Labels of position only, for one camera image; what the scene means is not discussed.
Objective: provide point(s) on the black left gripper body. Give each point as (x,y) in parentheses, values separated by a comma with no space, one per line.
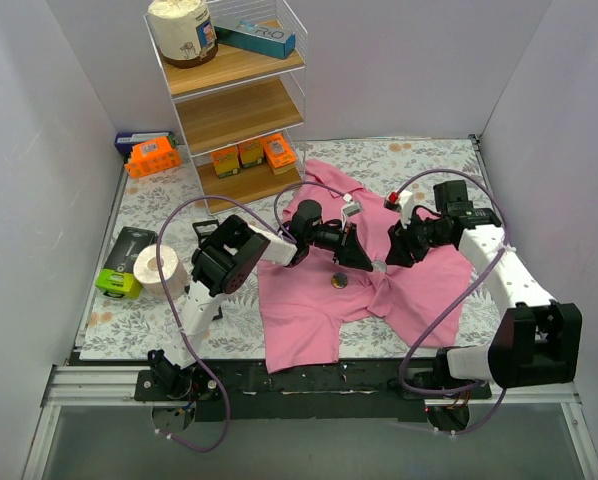
(343,244)

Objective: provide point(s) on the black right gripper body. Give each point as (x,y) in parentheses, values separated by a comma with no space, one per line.
(404,240)

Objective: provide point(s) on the pink t-shirt garment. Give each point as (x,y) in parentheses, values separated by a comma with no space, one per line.
(302,312)

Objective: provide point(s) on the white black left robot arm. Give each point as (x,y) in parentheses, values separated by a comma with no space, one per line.
(227,253)

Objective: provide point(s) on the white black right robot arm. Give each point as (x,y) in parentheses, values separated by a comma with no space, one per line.
(537,340)

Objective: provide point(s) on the orange packet on shelf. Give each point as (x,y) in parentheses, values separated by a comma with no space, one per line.
(279,155)

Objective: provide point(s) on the black display case far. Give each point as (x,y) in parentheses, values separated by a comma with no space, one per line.
(204,229)

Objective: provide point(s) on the yellow green packet middle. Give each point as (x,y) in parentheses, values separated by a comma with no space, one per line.
(251,153)

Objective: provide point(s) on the yellow green packet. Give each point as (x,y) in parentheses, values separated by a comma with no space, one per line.
(226,161)
(251,153)

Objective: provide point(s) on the yellow green packet left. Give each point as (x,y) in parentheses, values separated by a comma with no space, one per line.
(226,161)

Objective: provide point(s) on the floral patterned table mat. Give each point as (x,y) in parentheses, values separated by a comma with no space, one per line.
(125,329)

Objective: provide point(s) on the pink toilet paper roll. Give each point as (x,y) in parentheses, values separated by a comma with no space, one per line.
(162,273)

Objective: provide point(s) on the orange box beside shelf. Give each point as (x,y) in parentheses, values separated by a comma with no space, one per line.
(152,156)

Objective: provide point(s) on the black flat product box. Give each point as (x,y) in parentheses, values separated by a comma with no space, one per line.
(128,245)

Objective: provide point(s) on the green small box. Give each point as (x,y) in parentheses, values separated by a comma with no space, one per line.
(118,285)

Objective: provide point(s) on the teal rectangular box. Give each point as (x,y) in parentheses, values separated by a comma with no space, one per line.
(257,38)

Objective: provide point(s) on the dark blue flat box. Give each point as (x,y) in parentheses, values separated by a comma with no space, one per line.
(125,142)

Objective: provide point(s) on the wrapped toilet paper roll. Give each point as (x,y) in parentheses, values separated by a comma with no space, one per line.
(183,31)

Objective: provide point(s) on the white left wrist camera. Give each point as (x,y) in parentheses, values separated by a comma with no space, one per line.
(350,208)

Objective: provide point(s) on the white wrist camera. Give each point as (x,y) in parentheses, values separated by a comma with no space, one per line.
(401,202)
(350,208)

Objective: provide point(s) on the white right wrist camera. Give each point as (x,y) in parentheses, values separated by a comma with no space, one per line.
(401,202)

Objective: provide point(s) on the white wire wooden shelf rack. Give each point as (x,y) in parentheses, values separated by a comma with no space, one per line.
(241,96)

